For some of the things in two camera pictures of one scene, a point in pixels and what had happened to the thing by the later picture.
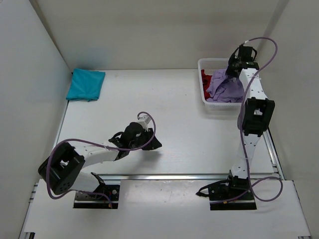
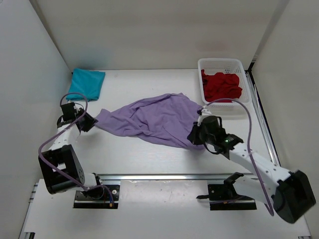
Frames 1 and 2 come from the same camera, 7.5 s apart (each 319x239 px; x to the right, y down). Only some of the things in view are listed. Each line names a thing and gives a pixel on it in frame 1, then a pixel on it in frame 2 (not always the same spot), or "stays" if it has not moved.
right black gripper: (229, 71) to (194, 137)
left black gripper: (154, 144) to (90, 121)
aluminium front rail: (184, 177) stays
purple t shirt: (223, 88) to (168, 119)
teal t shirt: (85, 84) stays
